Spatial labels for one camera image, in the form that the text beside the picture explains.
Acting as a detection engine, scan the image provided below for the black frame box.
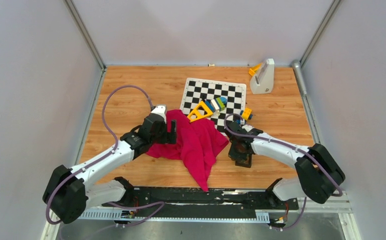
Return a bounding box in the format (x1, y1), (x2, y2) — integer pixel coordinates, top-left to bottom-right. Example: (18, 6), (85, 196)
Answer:
(235, 154), (252, 168)

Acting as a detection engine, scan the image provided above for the magenta red garment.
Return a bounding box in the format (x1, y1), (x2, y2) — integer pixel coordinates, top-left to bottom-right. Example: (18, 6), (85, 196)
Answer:
(146, 109), (229, 192)

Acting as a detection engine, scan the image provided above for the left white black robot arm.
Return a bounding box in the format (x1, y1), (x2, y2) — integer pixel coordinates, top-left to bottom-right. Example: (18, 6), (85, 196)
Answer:
(42, 113), (177, 225)

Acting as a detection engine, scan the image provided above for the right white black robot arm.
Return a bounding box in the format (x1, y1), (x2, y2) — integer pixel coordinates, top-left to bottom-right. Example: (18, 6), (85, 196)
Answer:
(225, 121), (346, 209)

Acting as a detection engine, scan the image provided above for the yellow triangle block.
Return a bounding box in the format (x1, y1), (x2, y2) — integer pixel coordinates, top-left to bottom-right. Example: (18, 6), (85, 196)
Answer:
(187, 101), (213, 123)

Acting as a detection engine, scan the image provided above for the black white chessboard mat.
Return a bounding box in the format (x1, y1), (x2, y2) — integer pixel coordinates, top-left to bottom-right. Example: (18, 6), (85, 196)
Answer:
(180, 77), (247, 134)

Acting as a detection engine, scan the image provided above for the white metronome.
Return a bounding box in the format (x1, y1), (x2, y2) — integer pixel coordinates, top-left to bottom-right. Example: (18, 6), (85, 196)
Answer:
(250, 58), (275, 95)

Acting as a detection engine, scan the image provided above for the yellow toy behind metronome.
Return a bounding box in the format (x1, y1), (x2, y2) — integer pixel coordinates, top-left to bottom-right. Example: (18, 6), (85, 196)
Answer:
(248, 62), (263, 77)

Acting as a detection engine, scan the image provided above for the grey metal pipe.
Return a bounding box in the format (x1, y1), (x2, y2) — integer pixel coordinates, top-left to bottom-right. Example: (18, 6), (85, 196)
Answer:
(291, 60), (307, 98)

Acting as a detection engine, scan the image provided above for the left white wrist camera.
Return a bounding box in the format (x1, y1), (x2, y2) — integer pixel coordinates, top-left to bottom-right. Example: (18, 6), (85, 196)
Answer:
(151, 104), (167, 123)

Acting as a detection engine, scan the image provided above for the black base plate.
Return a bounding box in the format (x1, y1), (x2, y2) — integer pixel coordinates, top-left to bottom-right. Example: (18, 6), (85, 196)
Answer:
(117, 187), (299, 219)

